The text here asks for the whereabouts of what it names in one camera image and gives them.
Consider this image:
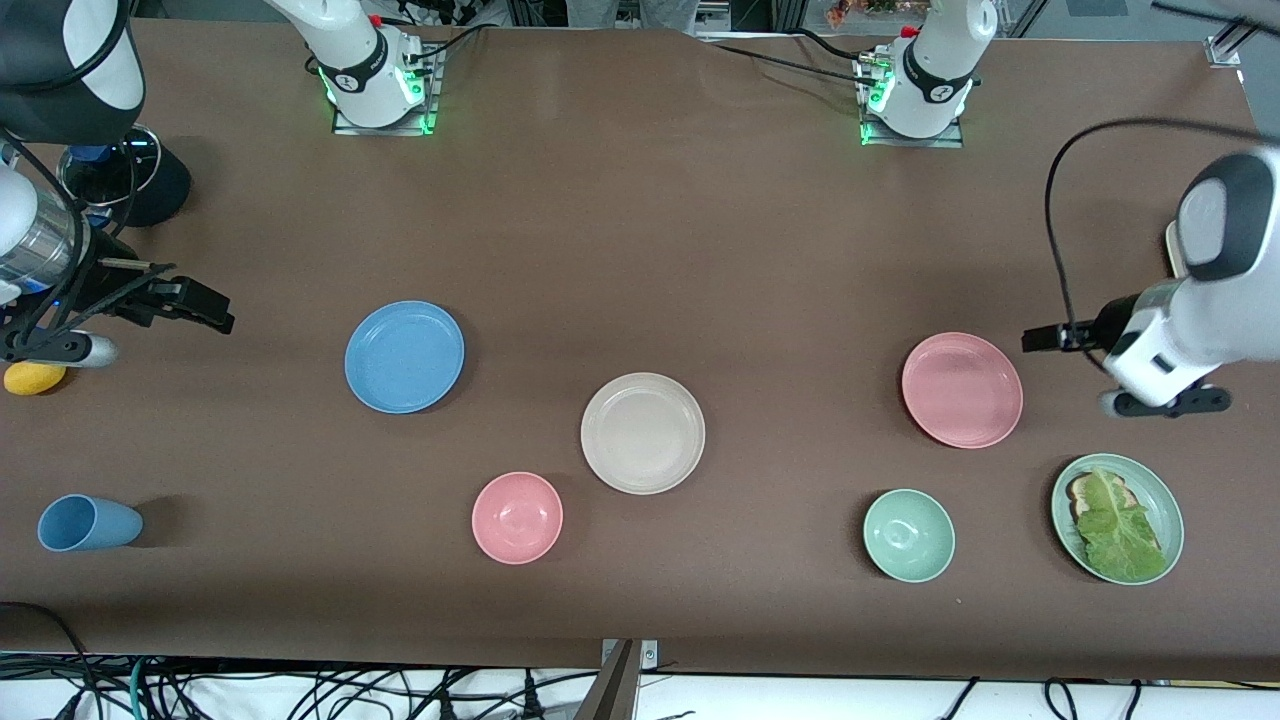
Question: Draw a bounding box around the pink plate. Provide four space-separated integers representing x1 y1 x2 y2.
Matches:
901 332 1024 450

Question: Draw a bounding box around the blue plate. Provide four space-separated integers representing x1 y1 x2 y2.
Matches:
344 300 466 415

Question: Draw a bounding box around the yellow lemon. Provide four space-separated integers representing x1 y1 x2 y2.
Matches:
3 363 68 396

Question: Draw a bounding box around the glass lid with blue knob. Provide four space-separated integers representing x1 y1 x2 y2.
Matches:
57 122 162 207

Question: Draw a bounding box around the green plate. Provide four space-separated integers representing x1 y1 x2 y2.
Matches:
1050 453 1186 586

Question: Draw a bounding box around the toast bread slice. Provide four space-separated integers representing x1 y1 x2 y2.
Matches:
1066 472 1131 521

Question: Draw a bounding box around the green lettuce leaf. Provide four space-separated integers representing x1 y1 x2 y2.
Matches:
1075 468 1167 583

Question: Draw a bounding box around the blue cup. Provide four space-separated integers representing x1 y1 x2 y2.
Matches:
37 494 144 553

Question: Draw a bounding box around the green bowl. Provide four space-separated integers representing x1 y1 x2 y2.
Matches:
863 488 956 584

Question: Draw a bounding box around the pink bowl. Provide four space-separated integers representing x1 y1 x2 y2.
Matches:
471 471 564 566

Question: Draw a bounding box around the colourful toy food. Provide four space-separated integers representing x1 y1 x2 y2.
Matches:
828 0 933 27

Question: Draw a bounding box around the beige plate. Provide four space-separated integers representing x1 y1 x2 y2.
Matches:
580 372 706 496

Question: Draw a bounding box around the black pot with blue handle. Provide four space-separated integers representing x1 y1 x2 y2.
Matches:
57 122 192 228

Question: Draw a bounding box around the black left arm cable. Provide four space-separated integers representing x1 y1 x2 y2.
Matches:
1044 117 1280 346

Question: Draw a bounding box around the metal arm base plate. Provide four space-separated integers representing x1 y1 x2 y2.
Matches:
855 50 966 149
332 42 443 137

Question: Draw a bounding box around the aluminium frame profile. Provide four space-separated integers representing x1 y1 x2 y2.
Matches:
1205 0 1280 69

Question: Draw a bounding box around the black base cable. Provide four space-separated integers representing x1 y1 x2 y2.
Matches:
398 22 493 63
700 38 883 89

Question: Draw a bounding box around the dark camera pole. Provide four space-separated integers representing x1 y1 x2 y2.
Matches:
575 640 643 720

